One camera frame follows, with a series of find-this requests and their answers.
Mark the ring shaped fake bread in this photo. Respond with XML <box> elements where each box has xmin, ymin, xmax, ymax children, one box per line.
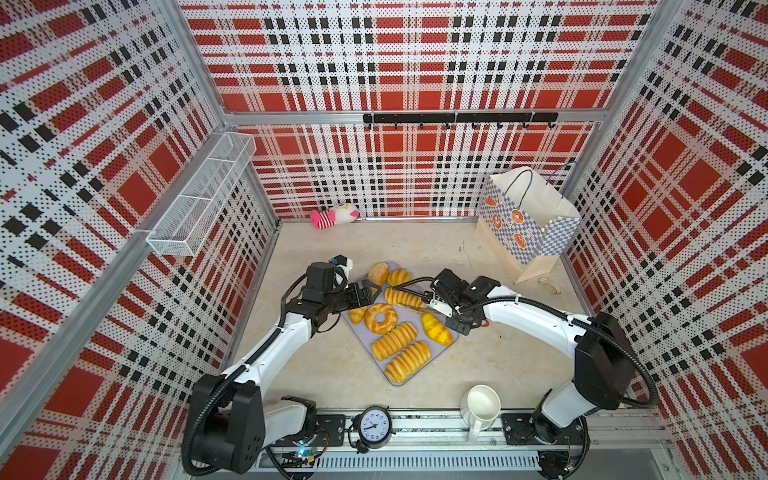
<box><xmin>363</xmin><ymin>303</ymin><xmax>398</xmax><ymax>335</ymax></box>

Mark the blue checkered paper bag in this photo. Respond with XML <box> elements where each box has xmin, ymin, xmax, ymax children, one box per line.
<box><xmin>476</xmin><ymin>167</ymin><xmax>582</xmax><ymax>283</ymax></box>

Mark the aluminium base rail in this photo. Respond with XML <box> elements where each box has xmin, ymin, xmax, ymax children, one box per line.
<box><xmin>246</xmin><ymin>409</ymin><xmax>685</xmax><ymax>479</ymax></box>

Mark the lilac plastic tray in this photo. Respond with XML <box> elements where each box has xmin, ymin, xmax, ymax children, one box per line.
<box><xmin>342</xmin><ymin>262</ymin><xmax>458</xmax><ymax>386</ymax></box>

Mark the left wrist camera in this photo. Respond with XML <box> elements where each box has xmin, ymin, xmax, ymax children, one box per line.
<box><xmin>330</xmin><ymin>255</ymin><xmax>353</xmax><ymax>284</ymax></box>

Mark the black hook rail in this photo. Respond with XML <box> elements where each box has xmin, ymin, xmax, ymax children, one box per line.
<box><xmin>362</xmin><ymin>112</ymin><xmax>559</xmax><ymax>126</ymax></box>

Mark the pink white plush toy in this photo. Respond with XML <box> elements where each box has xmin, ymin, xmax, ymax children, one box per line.
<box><xmin>310</xmin><ymin>203</ymin><xmax>361</xmax><ymax>230</ymax></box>

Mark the lower ridged fake bread roll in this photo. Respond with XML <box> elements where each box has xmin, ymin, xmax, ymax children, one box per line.
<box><xmin>384</xmin><ymin>341</ymin><xmax>431</xmax><ymax>384</ymax></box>

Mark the black round clock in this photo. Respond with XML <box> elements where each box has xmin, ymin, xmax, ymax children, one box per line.
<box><xmin>350</xmin><ymin>406</ymin><xmax>394</xmax><ymax>454</ymax></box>

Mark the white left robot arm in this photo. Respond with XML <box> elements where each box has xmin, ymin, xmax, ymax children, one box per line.
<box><xmin>180</xmin><ymin>255</ymin><xmax>382</xmax><ymax>477</ymax></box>

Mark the sesame fake bread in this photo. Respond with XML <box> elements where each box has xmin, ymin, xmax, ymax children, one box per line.
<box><xmin>367</xmin><ymin>262</ymin><xmax>390</xmax><ymax>286</ymax></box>

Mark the yellow fake bread loaf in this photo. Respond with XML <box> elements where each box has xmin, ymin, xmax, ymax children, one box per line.
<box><xmin>421</xmin><ymin>313</ymin><xmax>453</xmax><ymax>347</ymax></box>

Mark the white wire mesh basket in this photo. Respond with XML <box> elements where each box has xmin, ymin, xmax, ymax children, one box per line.
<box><xmin>147</xmin><ymin>132</ymin><xmax>255</xmax><ymax>257</ymax></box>

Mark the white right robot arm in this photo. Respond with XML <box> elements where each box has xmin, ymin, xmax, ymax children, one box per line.
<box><xmin>419</xmin><ymin>269</ymin><xmax>660</xmax><ymax>444</ymax></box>

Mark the ridged fake bread roll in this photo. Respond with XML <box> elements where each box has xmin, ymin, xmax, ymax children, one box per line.
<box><xmin>372</xmin><ymin>322</ymin><xmax>418</xmax><ymax>361</ymax></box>
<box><xmin>384</xmin><ymin>341</ymin><xmax>431</xmax><ymax>384</ymax></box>

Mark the small ridged fake bread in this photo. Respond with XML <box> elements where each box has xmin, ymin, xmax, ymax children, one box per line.
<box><xmin>385</xmin><ymin>288</ymin><xmax>427</xmax><ymax>309</ymax></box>

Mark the fake croissant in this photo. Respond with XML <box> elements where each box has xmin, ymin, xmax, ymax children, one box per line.
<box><xmin>348</xmin><ymin>307</ymin><xmax>368</xmax><ymax>325</ymax></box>

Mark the white mug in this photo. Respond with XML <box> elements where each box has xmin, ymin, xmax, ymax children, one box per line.
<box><xmin>460</xmin><ymin>384</ymin><xmax>501</xmax><ymax>443</ymax></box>

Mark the upper ridged fake bread roll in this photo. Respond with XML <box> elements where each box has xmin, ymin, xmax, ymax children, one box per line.
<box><xmin>372</xmin><ymin>322</ymin><xmax>418</xmax><ymax>361</ymax></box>

